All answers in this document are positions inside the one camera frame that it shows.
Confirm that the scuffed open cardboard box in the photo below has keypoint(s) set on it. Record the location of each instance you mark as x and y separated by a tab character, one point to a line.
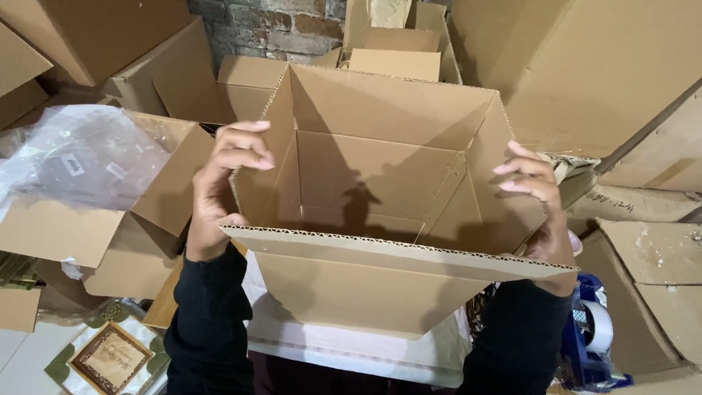
652	296

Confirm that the cardboard box with handwriting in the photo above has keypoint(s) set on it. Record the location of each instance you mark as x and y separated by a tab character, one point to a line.
630	204

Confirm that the open cardboard boxes by brick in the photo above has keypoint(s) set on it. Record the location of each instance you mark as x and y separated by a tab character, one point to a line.
400	49

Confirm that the open cardboard box with bags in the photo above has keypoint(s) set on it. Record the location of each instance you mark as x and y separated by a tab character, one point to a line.
164	186

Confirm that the stack of green gold frames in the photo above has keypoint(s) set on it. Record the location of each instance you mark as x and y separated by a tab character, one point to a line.
16	270

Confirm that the heap of brown cardboard boxes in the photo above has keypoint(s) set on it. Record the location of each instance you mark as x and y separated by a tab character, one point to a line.
98	49

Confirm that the framed picture with green border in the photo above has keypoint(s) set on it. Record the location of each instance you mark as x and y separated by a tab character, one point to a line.
109	359

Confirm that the small brown cardboard box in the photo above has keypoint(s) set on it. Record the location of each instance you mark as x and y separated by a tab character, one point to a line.
247	82

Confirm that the blue tape dispenser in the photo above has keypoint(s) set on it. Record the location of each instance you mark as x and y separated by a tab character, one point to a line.
576	351

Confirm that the person's right hand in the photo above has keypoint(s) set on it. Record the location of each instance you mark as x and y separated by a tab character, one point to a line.
551	241

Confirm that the large closed cardboard box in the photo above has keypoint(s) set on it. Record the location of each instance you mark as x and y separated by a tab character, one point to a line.
581	71

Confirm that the person's left hand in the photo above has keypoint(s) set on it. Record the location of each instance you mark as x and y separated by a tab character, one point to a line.
207	214

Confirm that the clear plastic bags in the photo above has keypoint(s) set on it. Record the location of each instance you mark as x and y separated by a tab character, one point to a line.
82	159

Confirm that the white tape roll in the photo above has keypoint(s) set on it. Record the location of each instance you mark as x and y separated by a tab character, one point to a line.
599	326

